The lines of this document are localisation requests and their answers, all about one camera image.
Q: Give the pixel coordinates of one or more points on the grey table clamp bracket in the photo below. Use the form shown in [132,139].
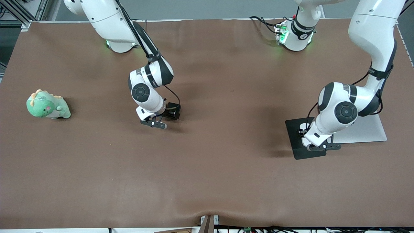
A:
[207,225]

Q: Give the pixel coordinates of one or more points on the green dinosaur plush toy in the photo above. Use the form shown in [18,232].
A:
[42,108]

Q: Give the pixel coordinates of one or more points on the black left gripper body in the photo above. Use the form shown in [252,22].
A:
[302,133]

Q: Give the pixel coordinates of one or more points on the black phone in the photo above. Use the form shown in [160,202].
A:
[177,110]

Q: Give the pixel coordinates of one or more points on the brown table cover mat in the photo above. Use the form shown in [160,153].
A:
[207,168]

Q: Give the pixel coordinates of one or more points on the black mouse pad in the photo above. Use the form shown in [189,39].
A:
[294,145]

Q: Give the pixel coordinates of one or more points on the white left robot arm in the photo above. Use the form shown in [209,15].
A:
[372,29]

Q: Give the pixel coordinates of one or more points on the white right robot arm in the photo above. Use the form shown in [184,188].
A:
[103,19]

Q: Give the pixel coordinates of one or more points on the aluminium frame profile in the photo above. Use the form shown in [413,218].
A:
[42,9]
[408,5]

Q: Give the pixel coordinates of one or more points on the silver laptop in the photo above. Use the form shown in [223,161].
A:
[372,132]

